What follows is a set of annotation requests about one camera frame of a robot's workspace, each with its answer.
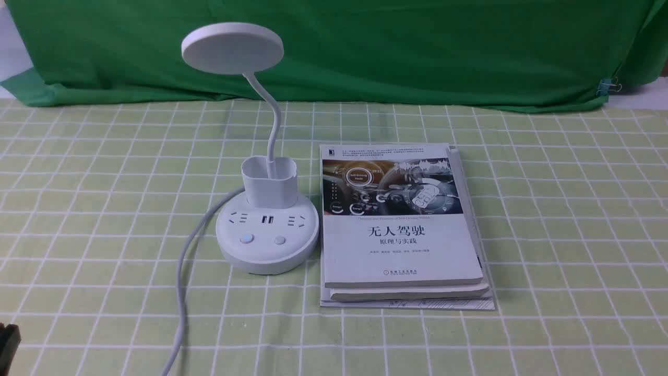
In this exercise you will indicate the bottom thin printed booklet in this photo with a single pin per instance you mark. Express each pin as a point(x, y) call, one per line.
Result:
point(449, 305)

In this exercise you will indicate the top white self-driving book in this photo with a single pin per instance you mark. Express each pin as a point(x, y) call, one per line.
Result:
point(402, 240)

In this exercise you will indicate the green backdrop cloth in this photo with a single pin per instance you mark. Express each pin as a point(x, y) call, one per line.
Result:
point(522, 56)

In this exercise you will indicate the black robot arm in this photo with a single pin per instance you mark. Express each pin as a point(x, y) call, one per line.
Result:
point(9, 343)

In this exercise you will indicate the white desk lamp with sockets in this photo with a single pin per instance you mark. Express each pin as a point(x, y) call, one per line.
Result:
point(266, 227)

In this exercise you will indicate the teal binder clip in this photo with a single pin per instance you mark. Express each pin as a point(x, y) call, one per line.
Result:
point(608, 86)

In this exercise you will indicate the green checkered tablecloth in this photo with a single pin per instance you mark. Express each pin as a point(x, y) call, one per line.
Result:
point(97, 202)

